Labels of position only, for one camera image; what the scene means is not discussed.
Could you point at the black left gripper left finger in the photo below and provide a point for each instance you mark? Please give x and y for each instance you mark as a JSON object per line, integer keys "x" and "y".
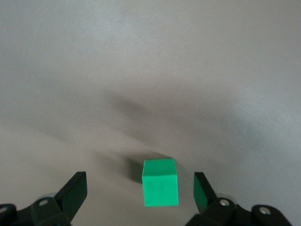
{"x": 51, "y": 209}

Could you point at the small green cube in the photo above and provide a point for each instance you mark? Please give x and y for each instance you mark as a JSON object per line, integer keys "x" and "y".
{"x": 160, "y": 183}

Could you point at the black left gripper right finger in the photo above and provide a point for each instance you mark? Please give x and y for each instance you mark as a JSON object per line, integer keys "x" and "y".
{"x": 221, "y": 212}

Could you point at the large table covering mat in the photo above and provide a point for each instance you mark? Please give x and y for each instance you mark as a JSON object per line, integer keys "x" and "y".
{"x": 150, "y": 70}

